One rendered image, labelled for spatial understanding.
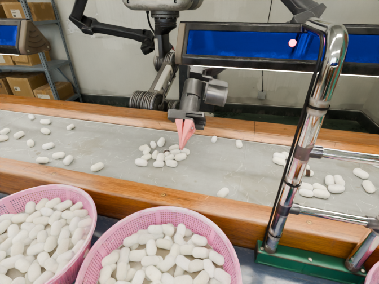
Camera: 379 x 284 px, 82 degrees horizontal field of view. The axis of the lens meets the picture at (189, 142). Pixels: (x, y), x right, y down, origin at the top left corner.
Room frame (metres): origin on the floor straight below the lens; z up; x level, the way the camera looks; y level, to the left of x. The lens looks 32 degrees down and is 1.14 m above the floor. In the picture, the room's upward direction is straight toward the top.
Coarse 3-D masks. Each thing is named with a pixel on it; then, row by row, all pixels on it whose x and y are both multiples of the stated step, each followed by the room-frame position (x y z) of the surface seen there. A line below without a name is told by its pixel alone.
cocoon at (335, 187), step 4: (332, 184) 0.40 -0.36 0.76; (336, 184) 0.40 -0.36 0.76; (340, 184) 0.40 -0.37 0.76; (328, 188) 0.40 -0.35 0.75; (332, 188) 0.39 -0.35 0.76; (336, 188) 0.39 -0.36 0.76; (340, 188) 0.39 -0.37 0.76; (344, 188) 0.39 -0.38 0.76; (332, 192) 0.39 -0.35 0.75; (336, 192) 0.39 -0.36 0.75; (340, 192) 0.39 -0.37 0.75
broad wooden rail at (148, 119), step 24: (0, 96) 1.00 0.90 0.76; (24, 96) 1.00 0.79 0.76; (96, 120) 0.78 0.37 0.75; (120, 120) 0.77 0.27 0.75; (144, 120) 0.75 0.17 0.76; (168, 120) 0.75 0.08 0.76; (216, 120) 0.75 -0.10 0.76; (240, 120) 0.75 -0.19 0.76; (288, 144) 0.61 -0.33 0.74; (336, 144) 0.59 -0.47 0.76; (360, 144) 0.58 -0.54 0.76
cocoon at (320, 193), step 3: (315, 189) 0.39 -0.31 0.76; (318, 189) 0.38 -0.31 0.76; (321, 189) 0.38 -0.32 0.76; (315, 192) 0.38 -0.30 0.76; (318, 192) 0.38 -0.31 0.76; (321, 192) 0.38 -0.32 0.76; (324, 192) 0.37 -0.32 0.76; (327, 192) 0.37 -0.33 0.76; (315, 195) 0.37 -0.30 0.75; (318, 195) 0.37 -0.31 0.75; (321, 195) 0.37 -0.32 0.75; (324, 195) 0.37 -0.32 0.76; (327, 195) 0.37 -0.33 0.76; (324, 198) 0.37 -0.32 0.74
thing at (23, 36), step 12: (0, 24) 0.56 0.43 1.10; (12, 24) 0.55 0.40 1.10; (24, 24) 0.55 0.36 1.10; (0, 36) 0.55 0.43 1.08; (12, 36) 0.54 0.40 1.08; (24, 36) 0.53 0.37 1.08; (36, 36) 0.56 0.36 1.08; (0, 48) 0.53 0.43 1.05; (12, 48) 0.53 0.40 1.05; (24, 48) 0.52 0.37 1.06; (36, 48) 0.55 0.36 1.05; (48, 48) 0.58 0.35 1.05
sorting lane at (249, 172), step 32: (0, 128) 0.72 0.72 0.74; (32, 128) 0.72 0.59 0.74; (64, 128) 0.72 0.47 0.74; (96, 128) 0.72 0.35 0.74; (128, 128) 0.72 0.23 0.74; (32, 160) 0.53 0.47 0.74; (96, 160) 0.53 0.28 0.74; (128, 160) 0.53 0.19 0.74; (192, 160) 0.53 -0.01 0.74; (224, 160) 0.53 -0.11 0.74; (256, 160) 0.53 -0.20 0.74; (320, 160) 0.53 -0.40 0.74; (256, 192) 0.39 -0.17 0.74; (352, 192) 0.39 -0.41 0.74
